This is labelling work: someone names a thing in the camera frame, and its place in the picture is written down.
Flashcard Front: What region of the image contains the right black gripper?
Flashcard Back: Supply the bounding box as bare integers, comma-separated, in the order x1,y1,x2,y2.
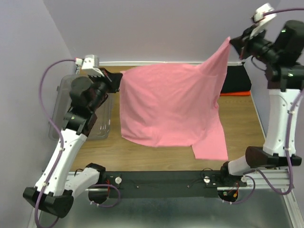
228,23,279,65

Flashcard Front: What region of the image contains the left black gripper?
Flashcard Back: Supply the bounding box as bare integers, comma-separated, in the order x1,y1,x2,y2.
88,67,124,112

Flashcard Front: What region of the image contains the pink t shirt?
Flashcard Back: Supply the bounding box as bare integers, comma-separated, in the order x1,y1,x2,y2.
120,38,230,161

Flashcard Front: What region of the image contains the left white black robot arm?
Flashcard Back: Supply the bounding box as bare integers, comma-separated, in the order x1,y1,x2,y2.
23,68,123,218

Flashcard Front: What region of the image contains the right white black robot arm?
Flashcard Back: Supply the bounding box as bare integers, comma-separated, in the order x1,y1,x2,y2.
218,20,304,190

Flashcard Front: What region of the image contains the folded black t shirt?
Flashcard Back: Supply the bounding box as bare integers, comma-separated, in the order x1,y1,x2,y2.
221,65,251,93

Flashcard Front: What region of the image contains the folded orange t shirt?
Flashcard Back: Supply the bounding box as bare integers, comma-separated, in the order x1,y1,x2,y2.
220,91,251,96

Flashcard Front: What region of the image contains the clear plastic bin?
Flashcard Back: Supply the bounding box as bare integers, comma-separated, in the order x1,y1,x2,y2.
52,75,114,140

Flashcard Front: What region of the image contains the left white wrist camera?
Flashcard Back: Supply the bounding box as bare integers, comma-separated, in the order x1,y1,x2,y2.
75,55,104,77

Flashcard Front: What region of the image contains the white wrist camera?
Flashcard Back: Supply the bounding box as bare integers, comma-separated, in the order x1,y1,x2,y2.
75,55,104,77
249,3,276,39

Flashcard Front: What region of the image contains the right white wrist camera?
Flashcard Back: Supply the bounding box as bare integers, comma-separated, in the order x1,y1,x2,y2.
249,3,276,39

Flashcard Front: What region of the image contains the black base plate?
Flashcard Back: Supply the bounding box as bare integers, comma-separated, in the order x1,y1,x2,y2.
87,170,247,206

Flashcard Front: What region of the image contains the aluminium frame rail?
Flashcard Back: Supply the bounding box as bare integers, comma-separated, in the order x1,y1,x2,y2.
27,166,304,228

